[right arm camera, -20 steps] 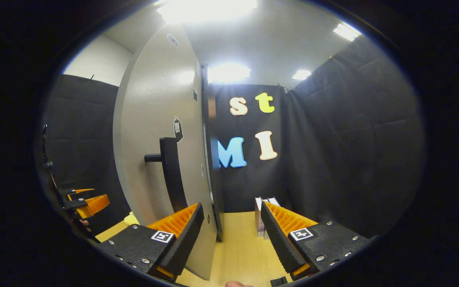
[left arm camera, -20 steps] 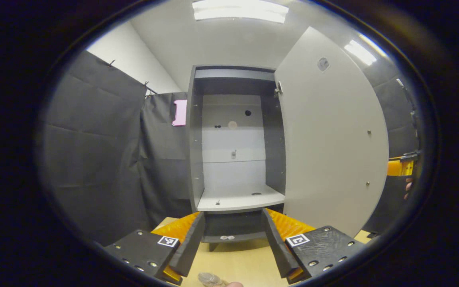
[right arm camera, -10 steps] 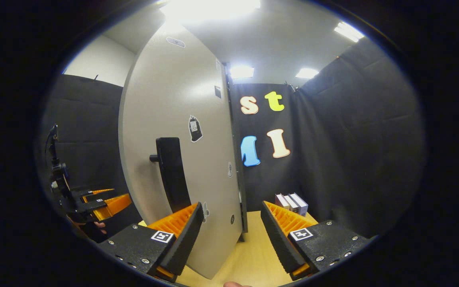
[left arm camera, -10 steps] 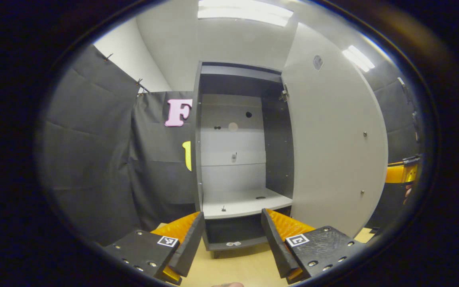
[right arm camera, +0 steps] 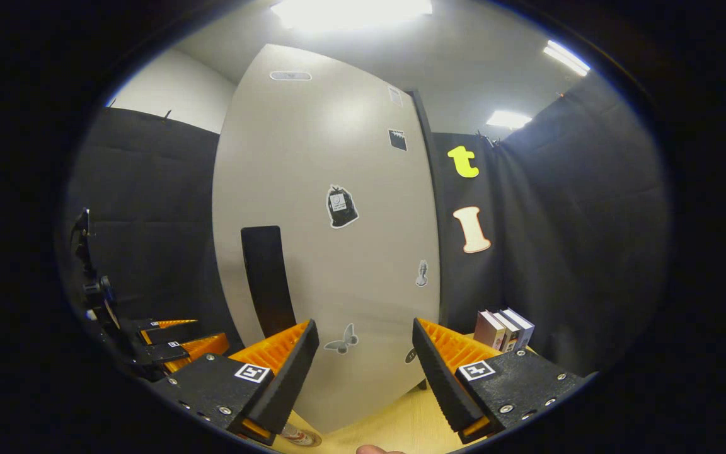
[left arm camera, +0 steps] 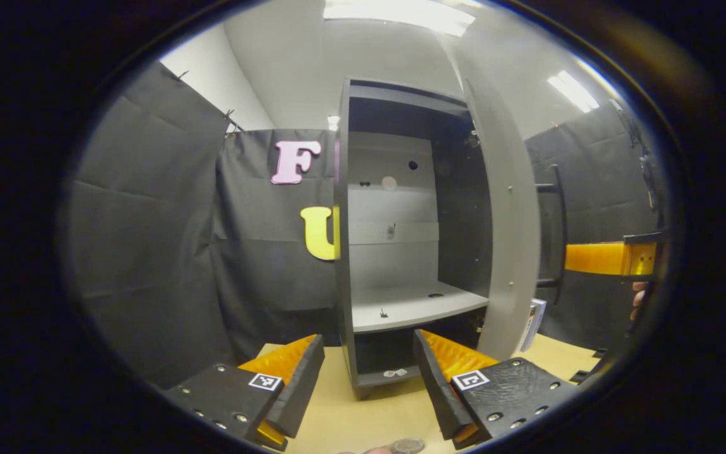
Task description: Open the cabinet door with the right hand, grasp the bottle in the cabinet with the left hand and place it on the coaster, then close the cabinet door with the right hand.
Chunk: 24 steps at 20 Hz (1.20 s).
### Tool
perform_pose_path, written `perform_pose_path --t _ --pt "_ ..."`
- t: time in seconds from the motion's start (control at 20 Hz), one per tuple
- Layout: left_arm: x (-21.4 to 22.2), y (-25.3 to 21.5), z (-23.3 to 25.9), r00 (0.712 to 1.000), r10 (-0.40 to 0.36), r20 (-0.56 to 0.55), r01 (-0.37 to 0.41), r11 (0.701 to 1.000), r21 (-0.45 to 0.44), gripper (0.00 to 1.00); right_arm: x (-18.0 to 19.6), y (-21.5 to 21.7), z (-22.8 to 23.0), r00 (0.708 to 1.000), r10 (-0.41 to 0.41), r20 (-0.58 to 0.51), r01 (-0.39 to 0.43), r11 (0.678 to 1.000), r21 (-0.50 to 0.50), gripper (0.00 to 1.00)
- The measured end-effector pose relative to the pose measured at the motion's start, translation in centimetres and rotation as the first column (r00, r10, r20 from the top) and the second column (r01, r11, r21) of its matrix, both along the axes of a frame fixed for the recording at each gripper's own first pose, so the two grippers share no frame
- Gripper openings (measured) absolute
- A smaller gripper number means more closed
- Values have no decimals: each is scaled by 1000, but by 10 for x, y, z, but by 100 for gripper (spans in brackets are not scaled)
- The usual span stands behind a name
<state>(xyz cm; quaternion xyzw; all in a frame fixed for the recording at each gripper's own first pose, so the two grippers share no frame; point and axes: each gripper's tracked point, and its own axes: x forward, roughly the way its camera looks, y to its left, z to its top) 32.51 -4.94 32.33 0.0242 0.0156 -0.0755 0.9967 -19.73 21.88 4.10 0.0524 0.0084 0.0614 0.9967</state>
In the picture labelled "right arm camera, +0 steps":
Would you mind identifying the black backdrop cloth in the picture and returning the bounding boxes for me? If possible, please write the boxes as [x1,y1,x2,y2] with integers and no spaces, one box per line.
[60,79,671,379]

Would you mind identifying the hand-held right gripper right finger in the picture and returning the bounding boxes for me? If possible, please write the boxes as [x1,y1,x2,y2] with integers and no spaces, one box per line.
[412,317,598,445]

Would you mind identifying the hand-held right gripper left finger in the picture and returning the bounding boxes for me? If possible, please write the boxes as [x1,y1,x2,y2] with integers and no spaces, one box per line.
[149,318,321,447]

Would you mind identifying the ceiling light panel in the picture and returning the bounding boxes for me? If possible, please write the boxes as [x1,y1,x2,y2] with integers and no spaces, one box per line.
[270,0,434,32]
[485,110,534,131]
[542,39,592,78]

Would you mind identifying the grey cabinet door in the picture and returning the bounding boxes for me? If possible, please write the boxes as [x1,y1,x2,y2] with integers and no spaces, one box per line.
[212,43,443,435]

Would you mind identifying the black door handle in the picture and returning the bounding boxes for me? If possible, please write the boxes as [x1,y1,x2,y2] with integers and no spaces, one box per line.
[240,224,298,340]

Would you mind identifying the black and grey spine book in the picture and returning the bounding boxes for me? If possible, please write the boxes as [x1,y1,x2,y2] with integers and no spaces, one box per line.
[492,310,521,353]

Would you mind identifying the blue grey spine book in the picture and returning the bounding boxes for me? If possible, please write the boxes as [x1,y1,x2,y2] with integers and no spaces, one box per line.
[502,307,536,349]

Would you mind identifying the purple spine book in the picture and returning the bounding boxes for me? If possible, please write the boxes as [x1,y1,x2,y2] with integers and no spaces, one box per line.
[473,310,506,351]

